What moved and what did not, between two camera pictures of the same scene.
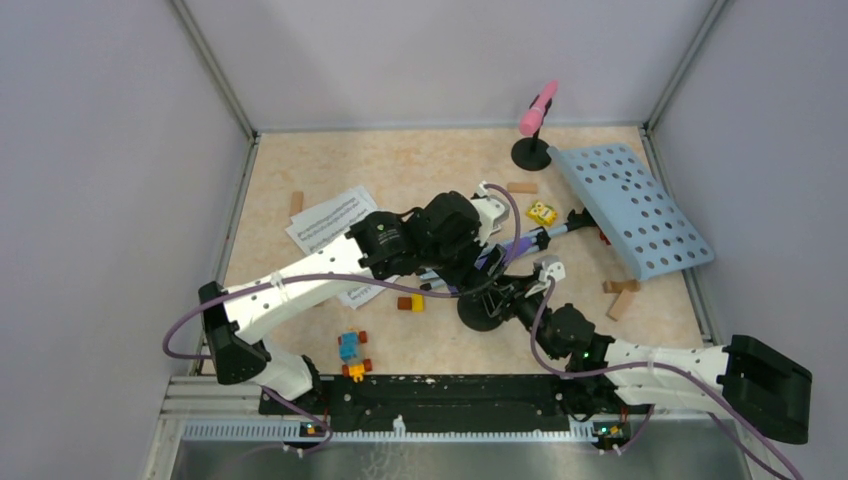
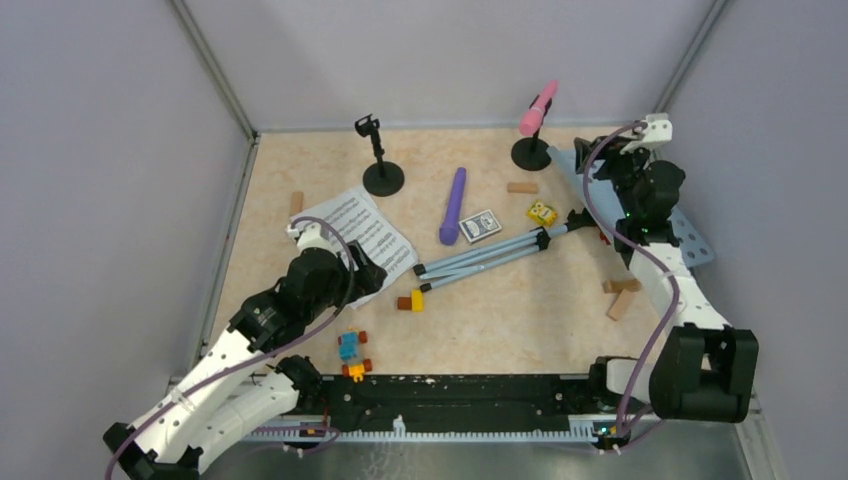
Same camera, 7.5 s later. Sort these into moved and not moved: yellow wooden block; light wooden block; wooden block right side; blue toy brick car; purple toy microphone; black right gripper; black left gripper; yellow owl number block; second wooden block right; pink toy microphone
Moved: purple toy microphone; black right gripper; black left gripper
Not moved: yellow wooden block; yellow owl number block; wooden block right side; light wooden block; pink toy microphone; second wooden block right; blue toy brick car
